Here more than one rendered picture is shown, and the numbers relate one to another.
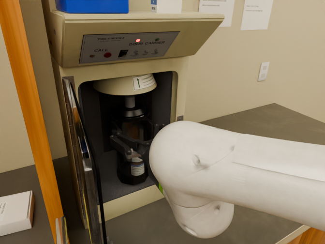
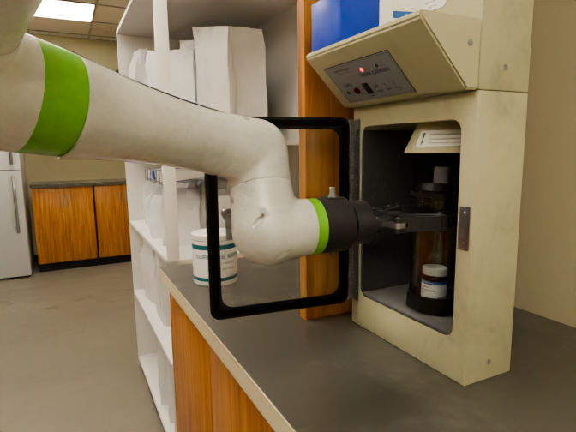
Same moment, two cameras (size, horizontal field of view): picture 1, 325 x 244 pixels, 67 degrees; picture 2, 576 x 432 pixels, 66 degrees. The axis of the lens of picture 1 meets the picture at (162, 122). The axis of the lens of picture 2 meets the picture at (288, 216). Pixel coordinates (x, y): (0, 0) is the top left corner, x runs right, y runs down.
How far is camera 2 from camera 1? 0.89 m
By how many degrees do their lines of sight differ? 90
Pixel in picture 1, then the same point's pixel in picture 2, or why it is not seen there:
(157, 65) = (431, 110)
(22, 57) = (302, 91)
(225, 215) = (236, 219)
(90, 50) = (341, 86)
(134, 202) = (397, 331)
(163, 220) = (384, 369)
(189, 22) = (381, 35)
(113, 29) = (334, 60)
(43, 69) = not seen: hidden behind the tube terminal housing
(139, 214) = (389, 351)
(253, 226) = not seen: outside the picture
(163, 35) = (376, 58)
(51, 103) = not seen: hidden behind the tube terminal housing
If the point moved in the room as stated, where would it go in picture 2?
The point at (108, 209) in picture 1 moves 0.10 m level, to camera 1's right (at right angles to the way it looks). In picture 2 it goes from (371, 313) to (377, 332)
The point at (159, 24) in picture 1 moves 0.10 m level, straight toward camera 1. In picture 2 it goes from (358, 45) to (297, 47)
